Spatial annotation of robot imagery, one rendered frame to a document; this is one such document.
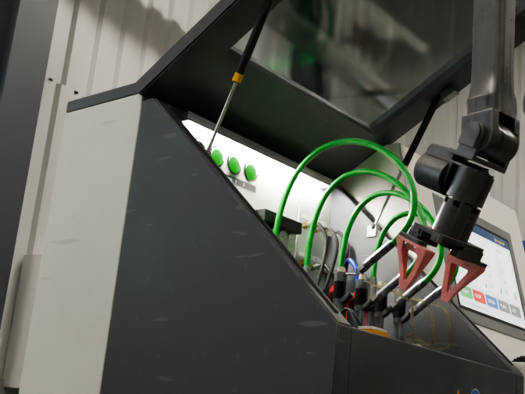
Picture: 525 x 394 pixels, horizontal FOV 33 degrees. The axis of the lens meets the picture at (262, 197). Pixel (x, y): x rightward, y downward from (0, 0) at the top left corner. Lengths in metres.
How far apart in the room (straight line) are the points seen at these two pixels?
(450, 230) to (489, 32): 0.31
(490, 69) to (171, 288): 0.75
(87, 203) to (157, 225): 0.26
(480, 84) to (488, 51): 0.05
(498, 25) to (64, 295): 1.10
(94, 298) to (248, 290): 0.44
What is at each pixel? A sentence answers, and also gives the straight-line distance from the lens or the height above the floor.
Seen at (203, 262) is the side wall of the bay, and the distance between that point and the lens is 1.68.
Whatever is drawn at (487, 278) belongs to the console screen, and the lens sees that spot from 2.55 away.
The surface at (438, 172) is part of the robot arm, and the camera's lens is 1.37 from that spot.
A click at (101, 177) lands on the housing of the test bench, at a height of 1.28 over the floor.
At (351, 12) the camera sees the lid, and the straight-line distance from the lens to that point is 2.00.
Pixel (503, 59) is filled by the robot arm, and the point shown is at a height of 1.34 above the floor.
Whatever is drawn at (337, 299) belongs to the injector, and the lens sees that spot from 1.89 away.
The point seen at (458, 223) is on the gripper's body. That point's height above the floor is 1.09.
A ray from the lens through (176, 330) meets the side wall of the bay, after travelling 1.70.
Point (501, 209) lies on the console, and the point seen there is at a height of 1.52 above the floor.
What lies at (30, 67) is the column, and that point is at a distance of 5.98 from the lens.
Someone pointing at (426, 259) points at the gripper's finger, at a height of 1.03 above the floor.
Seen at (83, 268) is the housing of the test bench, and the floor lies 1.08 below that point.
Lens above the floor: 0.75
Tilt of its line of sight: 16 degrees up
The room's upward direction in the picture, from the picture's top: 6 degrees clockwise
